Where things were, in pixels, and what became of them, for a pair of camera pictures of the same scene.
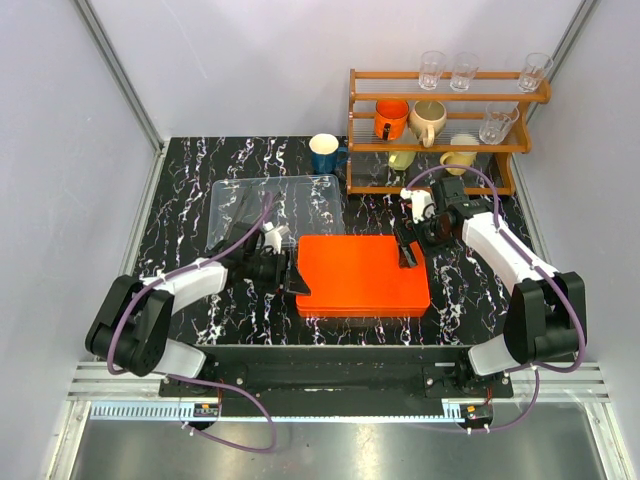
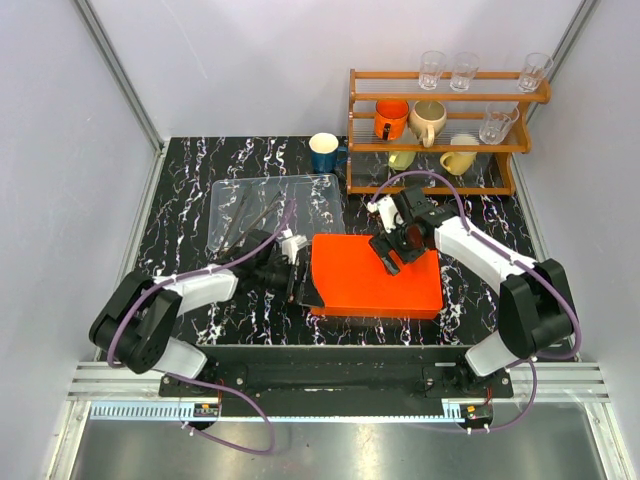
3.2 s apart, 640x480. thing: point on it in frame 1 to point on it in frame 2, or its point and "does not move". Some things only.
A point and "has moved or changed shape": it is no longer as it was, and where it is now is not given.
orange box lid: x=359 y=276 has moved or changed shape
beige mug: x=427 y=120 does not move
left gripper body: x=282 y=276 to x=294 y=288
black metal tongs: x=244 y=235 does not move
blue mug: x=327 y=156 does not move
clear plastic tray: x=304 y=206 does not move
